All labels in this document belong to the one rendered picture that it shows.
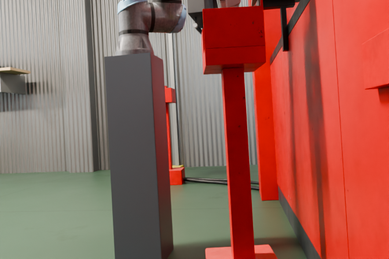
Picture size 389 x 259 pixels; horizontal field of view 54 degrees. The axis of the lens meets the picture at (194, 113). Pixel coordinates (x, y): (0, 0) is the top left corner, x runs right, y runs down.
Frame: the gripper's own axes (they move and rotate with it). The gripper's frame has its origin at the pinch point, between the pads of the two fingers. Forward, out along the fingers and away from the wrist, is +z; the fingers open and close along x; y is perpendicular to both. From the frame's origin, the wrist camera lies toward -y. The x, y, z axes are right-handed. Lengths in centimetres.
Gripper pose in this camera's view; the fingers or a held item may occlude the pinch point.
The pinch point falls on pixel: (222, 17)
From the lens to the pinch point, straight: 109.1
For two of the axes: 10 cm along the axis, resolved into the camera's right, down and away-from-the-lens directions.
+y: 9.9, -1.4, 0.1
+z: 1.4, 9.9, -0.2
